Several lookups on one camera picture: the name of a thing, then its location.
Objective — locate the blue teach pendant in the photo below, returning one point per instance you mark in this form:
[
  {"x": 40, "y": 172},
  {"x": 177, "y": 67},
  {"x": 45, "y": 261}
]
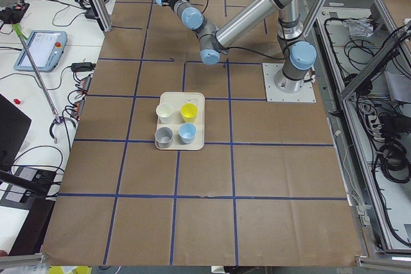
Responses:
[{"x": 46, "y": 48}]

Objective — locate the cream plastic tray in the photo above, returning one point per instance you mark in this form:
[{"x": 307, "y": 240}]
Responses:
[{"x": 178, "y": 99}]

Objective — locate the yellow plastic cup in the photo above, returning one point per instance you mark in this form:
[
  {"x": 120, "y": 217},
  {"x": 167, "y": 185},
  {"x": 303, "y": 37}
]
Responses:
[{"x": 189, "y": 112}]

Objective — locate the silver reacher grabber stick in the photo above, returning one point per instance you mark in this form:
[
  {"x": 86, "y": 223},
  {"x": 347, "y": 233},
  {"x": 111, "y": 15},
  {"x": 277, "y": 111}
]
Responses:
[{"x": 57, "y": 118}]

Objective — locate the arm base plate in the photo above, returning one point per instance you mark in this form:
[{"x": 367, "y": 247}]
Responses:
[{"x": 289, "y": 94}]

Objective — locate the black laptop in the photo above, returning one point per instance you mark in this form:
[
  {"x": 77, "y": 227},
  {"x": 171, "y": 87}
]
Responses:
[{"x": 14, "y": 128}]

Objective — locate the light blue cup front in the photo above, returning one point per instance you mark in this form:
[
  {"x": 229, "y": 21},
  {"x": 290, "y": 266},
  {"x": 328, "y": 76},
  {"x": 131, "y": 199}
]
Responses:
[{"x": 187, "y": 133}]

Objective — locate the grey plastic cup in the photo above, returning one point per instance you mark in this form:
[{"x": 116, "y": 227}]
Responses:
[{"x": 163, "y": 137}]

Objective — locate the cream white plastic cup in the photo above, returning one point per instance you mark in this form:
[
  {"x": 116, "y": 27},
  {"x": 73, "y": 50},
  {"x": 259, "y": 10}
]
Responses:
[{"x": 165, "y": 112}]

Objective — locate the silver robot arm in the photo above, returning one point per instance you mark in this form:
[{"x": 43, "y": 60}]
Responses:
[{"x": 299, "y": 55}]

